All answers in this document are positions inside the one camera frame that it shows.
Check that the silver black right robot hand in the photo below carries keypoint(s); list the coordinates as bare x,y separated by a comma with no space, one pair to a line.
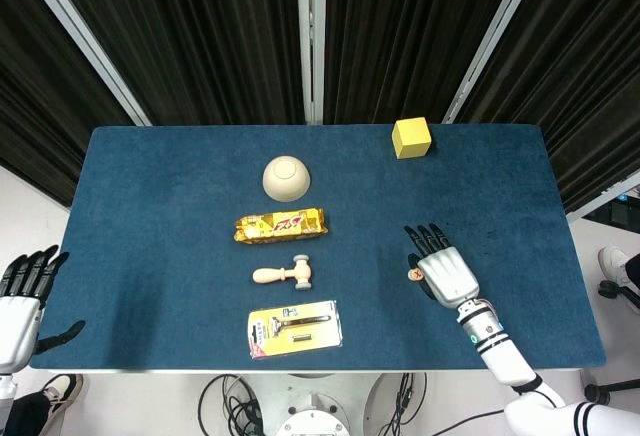
447,276

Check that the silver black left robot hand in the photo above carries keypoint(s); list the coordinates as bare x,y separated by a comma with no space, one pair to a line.
17,326

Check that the wooden chess disc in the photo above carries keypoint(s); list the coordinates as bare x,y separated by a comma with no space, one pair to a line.
415,274

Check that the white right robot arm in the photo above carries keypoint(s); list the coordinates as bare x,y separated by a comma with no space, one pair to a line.
505,356

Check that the black white sneaker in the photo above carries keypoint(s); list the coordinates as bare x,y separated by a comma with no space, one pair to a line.
65,388

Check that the black trouser leg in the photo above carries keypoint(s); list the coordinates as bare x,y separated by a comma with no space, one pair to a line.
25,416

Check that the yellow cube block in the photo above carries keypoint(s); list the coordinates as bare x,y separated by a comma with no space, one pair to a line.
412,141

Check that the razor blister pack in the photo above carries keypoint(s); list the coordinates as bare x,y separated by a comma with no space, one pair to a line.
300,331

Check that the black chair castor base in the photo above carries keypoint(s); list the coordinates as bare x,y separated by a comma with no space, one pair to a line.
612,290
597,393

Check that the gold biscuit packet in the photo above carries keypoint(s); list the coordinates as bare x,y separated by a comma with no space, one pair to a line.
280,226

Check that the wooden toy hammer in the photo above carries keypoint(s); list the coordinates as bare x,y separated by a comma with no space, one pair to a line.
270,275

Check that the blue velvet table cloth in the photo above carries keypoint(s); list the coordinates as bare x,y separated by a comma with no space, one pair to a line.
150,206

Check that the beige upturned bowl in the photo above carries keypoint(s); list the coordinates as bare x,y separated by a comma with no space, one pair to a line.
286,178

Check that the grey robot torso base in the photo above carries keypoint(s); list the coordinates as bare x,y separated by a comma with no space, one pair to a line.
312,418

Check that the black pleated curtain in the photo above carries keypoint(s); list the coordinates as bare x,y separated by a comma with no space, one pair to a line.
200,31
590,81
400,31
30,81

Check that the white partition frame post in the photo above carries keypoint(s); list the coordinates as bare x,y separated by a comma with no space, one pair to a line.
493,41
319,56
304,31
84,41

